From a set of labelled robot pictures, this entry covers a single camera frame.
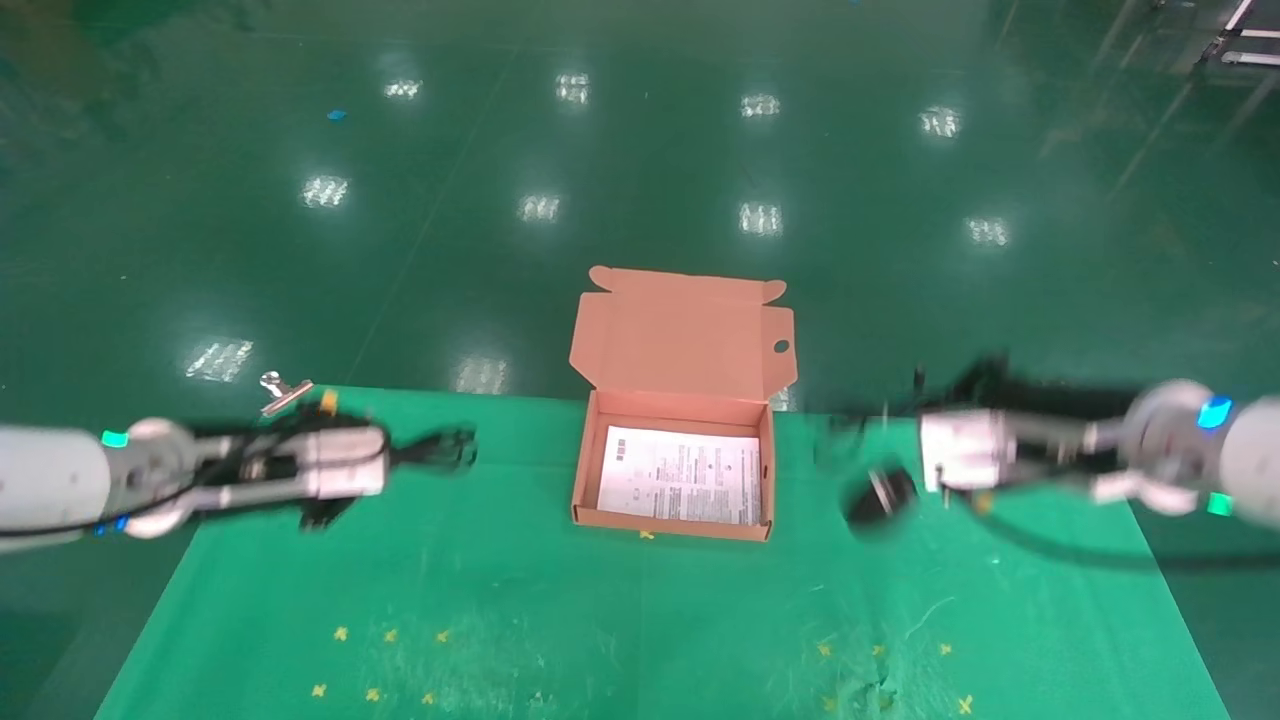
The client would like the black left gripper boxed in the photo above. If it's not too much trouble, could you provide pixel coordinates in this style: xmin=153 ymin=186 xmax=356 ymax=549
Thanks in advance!
xmin=195 ymin=405 xmax=479 ymax=533

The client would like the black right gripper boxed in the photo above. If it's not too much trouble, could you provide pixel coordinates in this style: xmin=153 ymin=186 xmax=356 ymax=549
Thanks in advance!
xmin=815 ymin=352 xmax=1136 ymax=506

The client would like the black data cable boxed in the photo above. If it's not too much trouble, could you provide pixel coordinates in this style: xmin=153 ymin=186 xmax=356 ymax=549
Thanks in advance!
xmin=415 ymin=427 xmax=479 ymax=471

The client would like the orange cardboard box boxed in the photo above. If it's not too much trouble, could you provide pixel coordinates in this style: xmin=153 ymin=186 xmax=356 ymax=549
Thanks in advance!
xmin=568 ymin=266 xmax=798 ymax=543

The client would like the metal binder clip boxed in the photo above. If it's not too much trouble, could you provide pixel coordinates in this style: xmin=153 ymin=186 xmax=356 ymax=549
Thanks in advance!
xmin=260 ymin=372 xmax=314 ymax=416

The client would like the white printed instruction sheet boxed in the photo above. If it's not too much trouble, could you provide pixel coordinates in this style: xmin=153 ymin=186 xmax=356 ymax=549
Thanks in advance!
xmin=597 ymin=426 xmax=763 ymax=527

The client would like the green table mat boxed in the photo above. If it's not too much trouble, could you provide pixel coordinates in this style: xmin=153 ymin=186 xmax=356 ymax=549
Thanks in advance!
xmin=95 ymin=385 xmax=1231 ymax=720

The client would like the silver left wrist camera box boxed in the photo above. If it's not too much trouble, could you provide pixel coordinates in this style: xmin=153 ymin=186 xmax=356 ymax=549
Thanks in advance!
xmin=298 ymin=425 xmax=389 ymax=499

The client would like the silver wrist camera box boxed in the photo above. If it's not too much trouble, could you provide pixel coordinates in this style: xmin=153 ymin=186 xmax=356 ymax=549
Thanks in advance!
xmin=298 ymin=425 xmax=389 ymax=499
xmin=918 ymin=410 xmax=1013 ymax=493

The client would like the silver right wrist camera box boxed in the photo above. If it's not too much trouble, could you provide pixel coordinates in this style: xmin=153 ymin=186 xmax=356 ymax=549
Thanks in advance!
xmin=918 ymin=410 xmax=1013 ymax=493

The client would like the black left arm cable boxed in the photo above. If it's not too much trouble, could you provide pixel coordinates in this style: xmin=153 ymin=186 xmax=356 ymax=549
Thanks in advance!
xmin=0 ymin=440 xmax=391 ymax=546

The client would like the metal rack frame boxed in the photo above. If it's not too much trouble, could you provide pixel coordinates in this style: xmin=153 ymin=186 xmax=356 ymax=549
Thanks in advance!
xmin=1205 ymin=0 xmax=1280 ymax=69

